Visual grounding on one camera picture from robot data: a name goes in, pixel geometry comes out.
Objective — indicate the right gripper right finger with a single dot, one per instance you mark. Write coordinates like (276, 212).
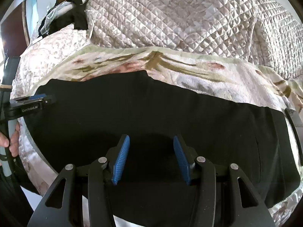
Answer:
(244, 206)

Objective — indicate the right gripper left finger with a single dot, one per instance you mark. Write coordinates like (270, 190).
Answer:
(62, 203)

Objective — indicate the black pants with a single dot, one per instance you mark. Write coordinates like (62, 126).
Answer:
(88, 118)

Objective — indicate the person's left hand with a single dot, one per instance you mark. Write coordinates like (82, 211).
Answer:
(13, 142)

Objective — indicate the floral bed sheet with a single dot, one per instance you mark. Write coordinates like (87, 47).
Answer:
(35, 63)

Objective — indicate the black smartphone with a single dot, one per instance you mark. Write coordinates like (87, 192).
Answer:
(297, 126)

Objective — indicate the floral fleece blanket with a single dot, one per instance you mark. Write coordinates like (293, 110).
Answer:
(228, 78)

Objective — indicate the dark clothes pile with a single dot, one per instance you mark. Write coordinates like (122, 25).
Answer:
(62, 14)

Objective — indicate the quilted beige comforter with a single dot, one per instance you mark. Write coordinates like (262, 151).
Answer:
(262, 32)

